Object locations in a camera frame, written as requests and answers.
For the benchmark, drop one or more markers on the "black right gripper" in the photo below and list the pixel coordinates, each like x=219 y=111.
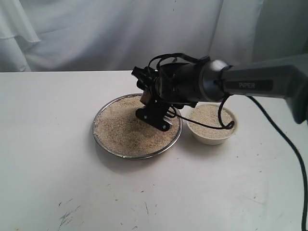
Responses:
x=175 y=84

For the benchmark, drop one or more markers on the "brown wooden cup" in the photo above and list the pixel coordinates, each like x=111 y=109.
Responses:
x=145 y=97

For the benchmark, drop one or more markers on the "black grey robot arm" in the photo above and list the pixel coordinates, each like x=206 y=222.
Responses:
x=285 y=78

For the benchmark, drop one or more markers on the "white bowl of rice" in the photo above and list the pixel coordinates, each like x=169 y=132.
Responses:
x=208 y=130

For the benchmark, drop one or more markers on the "round metal rice tray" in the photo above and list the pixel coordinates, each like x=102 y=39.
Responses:
x=117 y=130

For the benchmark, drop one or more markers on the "white backdrop curtain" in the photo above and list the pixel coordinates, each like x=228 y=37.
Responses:
x=88 y=35

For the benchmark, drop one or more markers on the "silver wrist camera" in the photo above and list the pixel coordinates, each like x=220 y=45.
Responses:
x=168 y=118

